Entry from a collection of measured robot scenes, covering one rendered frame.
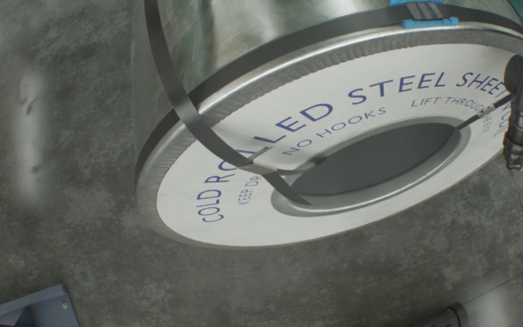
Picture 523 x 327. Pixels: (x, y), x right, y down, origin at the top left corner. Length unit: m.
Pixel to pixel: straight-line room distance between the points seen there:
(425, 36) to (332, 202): 0.80
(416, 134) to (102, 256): 1.41
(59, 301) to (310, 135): 1.58
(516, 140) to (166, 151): 0.62
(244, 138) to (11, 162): 1.93
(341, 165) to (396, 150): 0.19
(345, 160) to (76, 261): 1.31
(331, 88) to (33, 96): 2.17
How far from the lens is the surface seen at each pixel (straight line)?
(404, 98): 0.81
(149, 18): 0.76
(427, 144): 1.36
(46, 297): 2.10
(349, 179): 1.39
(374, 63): 0.67
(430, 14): 0.65
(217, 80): 0.66
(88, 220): 2.08
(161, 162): 0.79
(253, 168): 0.76
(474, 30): 0.70
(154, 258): 1.92
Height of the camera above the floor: 1.81
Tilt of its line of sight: 68 degrees down
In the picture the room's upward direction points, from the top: 5 degrees counter-clockwise
